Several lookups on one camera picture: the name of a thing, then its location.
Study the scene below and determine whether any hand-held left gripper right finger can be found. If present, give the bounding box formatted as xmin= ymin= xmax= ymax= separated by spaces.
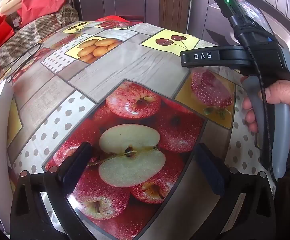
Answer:
xmin=196 ymin=143 xmax=283 ymax=240

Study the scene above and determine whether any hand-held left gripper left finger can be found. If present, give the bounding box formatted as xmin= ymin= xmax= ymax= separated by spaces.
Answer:
xmin=10 ymin=142 xmax=94 ymax=240

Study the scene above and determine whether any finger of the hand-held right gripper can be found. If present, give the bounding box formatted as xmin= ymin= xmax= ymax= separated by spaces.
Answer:
xmin=180 ymin=45 xmax=249 ymax=70

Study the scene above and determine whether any person's right hand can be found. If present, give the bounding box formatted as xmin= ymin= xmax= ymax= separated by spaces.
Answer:
xmin=242 ymin=79 xmax=290 ymax=153

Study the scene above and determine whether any fruit printed tablecloth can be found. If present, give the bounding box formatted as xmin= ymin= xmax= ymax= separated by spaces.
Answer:
xmin=0 ymin=16 xmax=280 ymax=240

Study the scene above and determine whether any plaid cloth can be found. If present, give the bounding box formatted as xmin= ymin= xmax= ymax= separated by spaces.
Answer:
xmin=0 ymin=5 xmax=79 ymax=93

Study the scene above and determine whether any black braided cable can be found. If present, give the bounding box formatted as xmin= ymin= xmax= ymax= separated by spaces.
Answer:
xmin=245 ymin=17 xmax=271 ymax=168

